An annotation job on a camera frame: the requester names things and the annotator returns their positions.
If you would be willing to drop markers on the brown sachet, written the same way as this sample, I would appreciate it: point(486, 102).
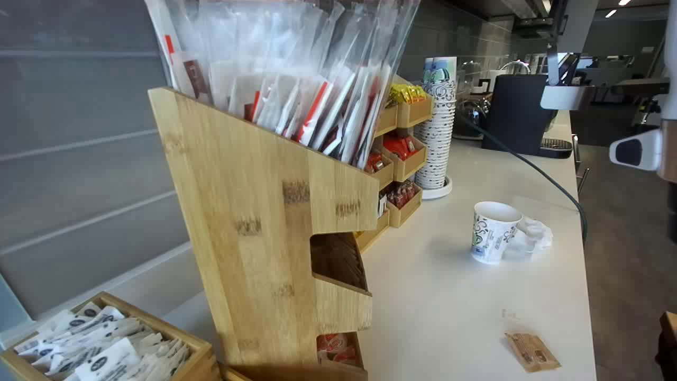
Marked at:
point(532, 351)

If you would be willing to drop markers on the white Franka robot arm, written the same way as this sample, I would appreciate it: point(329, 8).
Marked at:
point(653, 145)

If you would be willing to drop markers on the white round cup tray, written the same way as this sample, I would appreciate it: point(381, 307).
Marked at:
point(440, 190)

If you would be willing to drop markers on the printed paper cup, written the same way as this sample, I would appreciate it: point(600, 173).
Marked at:
point(491, 232)

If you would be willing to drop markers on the low wooden sachet box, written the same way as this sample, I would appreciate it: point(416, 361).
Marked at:
point(198, 363)

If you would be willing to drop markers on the small bunch of red sachets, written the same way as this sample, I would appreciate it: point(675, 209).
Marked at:
point(375, 160)

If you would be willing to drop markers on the red sachets with dark print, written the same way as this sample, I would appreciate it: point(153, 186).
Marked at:
point(403, 192)

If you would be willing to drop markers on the wooden condiment bin rack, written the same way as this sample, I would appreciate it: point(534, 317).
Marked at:
point(409, 166)

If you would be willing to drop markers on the large bunch of red sachets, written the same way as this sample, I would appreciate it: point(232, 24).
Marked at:
point(401, 146)

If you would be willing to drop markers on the tall bamboo organizer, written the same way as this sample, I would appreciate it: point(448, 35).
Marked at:
point(246, 225)

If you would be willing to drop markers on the bright yellow sachets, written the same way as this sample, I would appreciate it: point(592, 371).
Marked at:
point(405, 93)

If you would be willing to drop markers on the tall stack of paper cups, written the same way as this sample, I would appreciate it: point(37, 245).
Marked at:
point(438, 119)

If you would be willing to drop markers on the clear wrapped stirrer packets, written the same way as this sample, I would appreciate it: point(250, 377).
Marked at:
point(281, 55)

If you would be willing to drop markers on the red and white sachets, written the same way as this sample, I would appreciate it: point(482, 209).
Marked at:
point(338, 350)

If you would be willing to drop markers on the black countertop appliance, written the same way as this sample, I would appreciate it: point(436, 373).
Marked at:
point(519, 113)

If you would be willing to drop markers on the crumpled white napkin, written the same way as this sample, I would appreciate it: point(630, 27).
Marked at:
point(534, 235)

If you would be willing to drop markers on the white container with utensils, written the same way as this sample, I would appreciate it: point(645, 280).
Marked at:
point(563, 97)

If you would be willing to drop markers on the pile of white sachets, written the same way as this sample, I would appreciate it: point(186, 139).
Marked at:
point(98, 346)

